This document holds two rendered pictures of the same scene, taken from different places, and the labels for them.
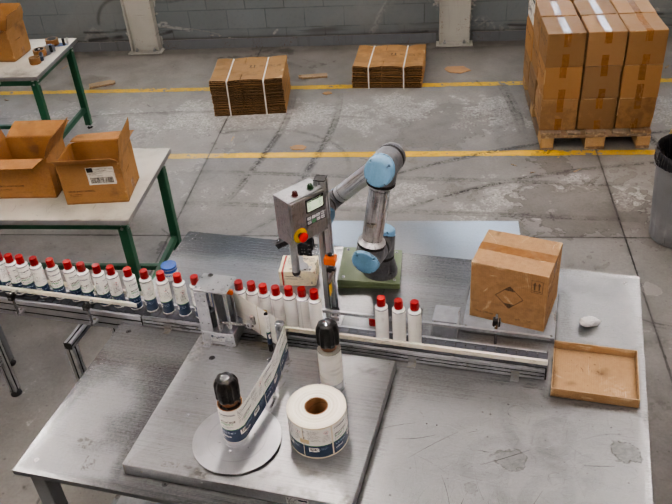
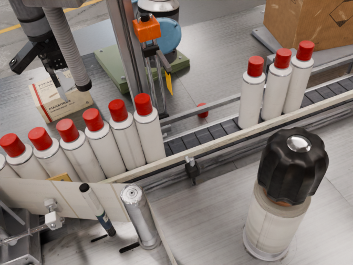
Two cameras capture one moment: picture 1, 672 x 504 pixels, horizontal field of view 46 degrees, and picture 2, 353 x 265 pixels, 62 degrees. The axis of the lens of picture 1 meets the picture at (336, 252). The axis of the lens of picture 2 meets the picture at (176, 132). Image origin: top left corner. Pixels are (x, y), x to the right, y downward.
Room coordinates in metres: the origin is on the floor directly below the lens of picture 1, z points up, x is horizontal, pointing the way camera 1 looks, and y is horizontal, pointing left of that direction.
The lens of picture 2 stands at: (1.98, 0.30, 1.47)
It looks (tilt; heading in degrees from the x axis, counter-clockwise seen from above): 48 degrees down; 326
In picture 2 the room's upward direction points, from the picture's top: 8 degrees counter-clockwise
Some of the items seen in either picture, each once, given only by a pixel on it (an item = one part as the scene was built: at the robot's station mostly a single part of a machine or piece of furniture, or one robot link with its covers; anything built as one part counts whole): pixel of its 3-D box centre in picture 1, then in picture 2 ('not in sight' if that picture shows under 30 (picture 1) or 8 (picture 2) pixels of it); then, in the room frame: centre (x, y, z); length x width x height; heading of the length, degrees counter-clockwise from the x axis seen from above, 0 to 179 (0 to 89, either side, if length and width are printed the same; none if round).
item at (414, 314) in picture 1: (414, 322); (297, 80); (2.27, -0.27, 0.98); 0.05 x 0.05 x 0.20
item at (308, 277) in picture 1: (299, 270); (61, 94); (2.82, 0.17, 0.87); 0.16 x 0.12 x 0.07; 81
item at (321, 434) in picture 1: (317, 420); not in sight; (1.85, 0.11, 0.95); 0.20 x 0.20 x 0.14
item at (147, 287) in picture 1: (148, 290); not in sight; (2.62, 0.79, 0.98); 0.05 x 0.05 x 0.20
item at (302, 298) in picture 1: (303, 308); (126, 137); (2.41, 0.15, 0.98); 0.05 x 0.05 x 0.20
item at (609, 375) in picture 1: (594, 372); not in sight; (2.06, -0.91, 0.85); 0.30 x 0.26 x 0.04; 72
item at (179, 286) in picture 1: (181, 294); not in sight; (2.57, 0.65, 0.98); 0.05 x 0.05 x 0.20
